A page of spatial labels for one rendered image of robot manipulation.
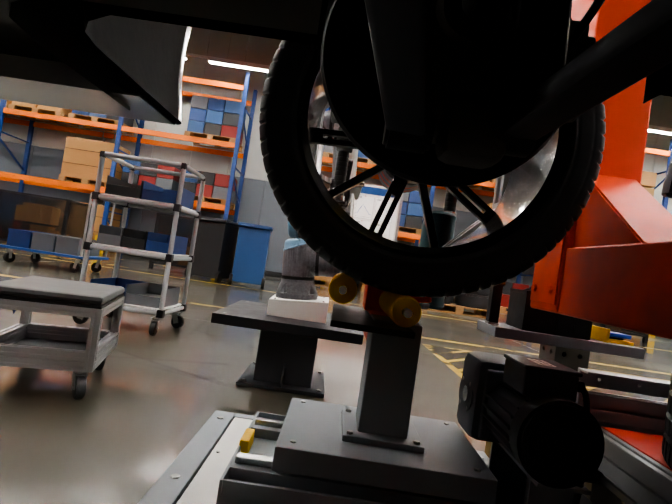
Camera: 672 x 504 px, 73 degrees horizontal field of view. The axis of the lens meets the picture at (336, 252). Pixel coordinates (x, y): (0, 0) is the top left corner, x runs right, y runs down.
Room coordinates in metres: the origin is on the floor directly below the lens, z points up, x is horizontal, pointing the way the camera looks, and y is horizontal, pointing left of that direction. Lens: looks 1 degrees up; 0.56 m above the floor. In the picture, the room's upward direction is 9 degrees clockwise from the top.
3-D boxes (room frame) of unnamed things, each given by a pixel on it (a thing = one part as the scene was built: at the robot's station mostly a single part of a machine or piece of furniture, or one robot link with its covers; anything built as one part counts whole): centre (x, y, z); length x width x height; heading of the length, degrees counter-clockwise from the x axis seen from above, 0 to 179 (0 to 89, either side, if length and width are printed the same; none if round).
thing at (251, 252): (7.20, 1.31, 0.48); 0.64 x 0.54 x 0.97; 8
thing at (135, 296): (2.78, 1.17, 0.50); 0.54 x 0.42 x 1.00; 89
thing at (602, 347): (1.38, -0.70, 0.44); 0.43 x 0.17 x 0.03; 89
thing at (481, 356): (0.89, -0.42, 0.26); 0.42 x 0.18 x 0.35; 179
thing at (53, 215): (8.27, 5.33, 0.48); 1.26 x 0.85 x 0.97; 92
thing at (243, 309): (2.08, 0.15, 0.15); 0.60 x 0.60 x 0.30; 1
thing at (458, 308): (8.37, -2.27, 0.55); 1.40 x 0.80 x 1.09; 93
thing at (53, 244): (5.59, 3.39, 0.48); 1.00 x 0.60 x 0.96; 89
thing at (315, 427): (0.96, -0.15, 0.32); 0.40 x 0.30 x 0.28; 89
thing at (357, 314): (1.00, -0.09, 0.45); 0.34 x 0.16 x 0.01; 179
